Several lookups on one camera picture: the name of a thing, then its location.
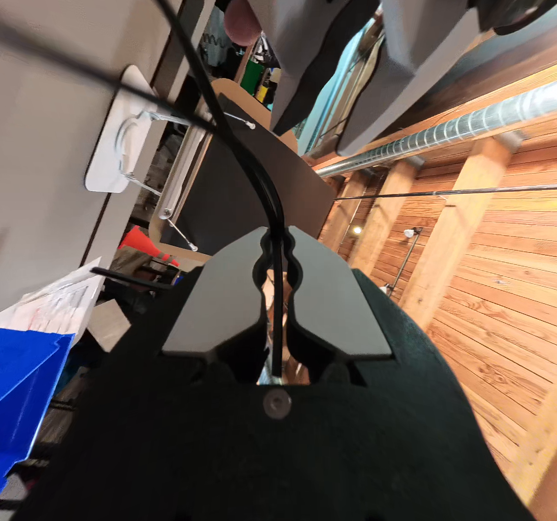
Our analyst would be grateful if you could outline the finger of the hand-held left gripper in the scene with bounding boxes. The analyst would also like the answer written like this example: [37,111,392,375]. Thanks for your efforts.
[237,0,383,137]
[336,0,480,157]

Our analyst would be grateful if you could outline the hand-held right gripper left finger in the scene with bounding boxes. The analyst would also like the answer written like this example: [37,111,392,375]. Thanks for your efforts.
[161,226,270,357]

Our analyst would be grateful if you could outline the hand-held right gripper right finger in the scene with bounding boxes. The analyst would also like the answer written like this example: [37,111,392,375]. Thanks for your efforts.
[284,225,393,361]

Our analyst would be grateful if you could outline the black cable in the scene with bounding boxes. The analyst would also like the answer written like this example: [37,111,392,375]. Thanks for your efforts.
[0,0,289,379]

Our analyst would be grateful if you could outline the blue plastic bin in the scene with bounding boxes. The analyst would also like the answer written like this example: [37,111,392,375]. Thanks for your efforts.
[0,327,77,492]

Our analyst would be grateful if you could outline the person's left hand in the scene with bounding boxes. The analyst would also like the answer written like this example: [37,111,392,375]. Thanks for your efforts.
[223,0,264,48]

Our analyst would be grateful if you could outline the black board with wooden edge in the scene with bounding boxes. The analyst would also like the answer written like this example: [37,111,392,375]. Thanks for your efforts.
[148,78,337,253]

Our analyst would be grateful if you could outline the orange traffic cone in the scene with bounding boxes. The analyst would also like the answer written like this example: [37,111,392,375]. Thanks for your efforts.
[117,225,180,268]

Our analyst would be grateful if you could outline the papers in plastic sleeve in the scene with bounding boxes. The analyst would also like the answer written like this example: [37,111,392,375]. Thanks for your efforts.
[0,257,106,348]

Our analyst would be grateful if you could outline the white stand base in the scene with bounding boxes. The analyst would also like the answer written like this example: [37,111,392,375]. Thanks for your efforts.
[84,64,158,194]

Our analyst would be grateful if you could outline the silver ceiling duct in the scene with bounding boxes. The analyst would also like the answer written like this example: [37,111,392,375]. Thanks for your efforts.
[312,81,557,179]

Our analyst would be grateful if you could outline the black ceiling rail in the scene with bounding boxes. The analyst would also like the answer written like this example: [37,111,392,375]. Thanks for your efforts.
[334,185,557,203]

